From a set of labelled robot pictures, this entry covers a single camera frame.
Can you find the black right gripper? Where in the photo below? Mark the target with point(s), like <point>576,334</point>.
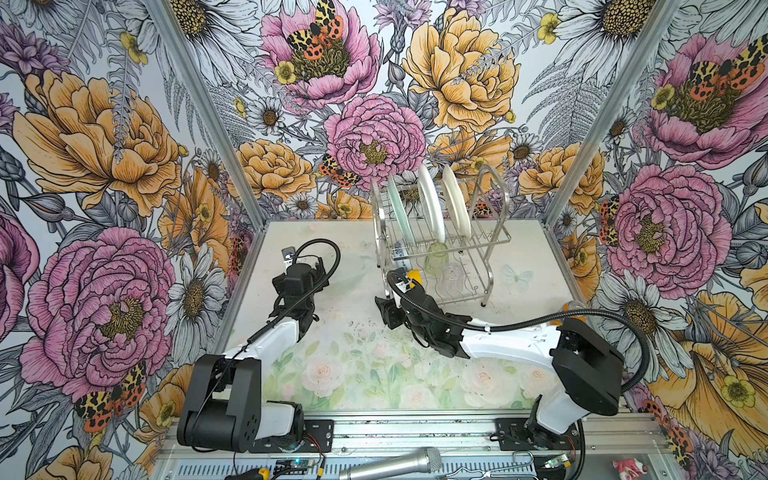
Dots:
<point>388,310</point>

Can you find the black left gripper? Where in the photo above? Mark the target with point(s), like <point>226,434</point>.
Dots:
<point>279,283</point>

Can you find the clear glass cup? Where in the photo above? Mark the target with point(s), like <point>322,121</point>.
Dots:
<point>451,283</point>

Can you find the green glass jar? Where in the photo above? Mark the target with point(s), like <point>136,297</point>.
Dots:
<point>437,259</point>

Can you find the chrome wire dish rack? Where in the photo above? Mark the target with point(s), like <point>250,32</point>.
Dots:
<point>487,201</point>

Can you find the yellow plastic bowl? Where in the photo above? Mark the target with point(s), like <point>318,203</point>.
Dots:
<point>415,275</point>

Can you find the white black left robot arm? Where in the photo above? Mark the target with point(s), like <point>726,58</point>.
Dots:
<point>224,408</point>

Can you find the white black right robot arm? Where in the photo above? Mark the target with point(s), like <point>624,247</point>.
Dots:
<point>588,371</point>

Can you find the pale green plate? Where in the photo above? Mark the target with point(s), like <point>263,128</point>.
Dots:
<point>400,214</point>

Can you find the white watermelon pattern plate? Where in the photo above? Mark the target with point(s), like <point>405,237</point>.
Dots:
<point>430,202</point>

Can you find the silver microphone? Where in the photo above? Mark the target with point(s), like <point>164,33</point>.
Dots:
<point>422,460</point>

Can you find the cream white plate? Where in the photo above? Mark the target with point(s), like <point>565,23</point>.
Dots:
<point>455,203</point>

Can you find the orange soda can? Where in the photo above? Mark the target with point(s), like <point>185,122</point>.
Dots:
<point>570,307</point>

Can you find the pink toy figure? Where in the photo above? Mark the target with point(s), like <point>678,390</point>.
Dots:
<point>630,469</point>

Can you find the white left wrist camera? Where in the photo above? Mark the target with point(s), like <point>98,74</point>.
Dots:
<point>288,255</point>

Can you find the aluminium front rail frame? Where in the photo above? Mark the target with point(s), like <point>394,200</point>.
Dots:
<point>472,445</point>

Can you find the aluminium corner post left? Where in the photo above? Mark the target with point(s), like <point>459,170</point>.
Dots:
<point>172,36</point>

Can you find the aluminium corner post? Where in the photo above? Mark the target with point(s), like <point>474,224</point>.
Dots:
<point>650,36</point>
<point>172,36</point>

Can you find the aluminium corner post right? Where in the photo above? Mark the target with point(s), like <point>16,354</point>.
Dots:
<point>650,36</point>

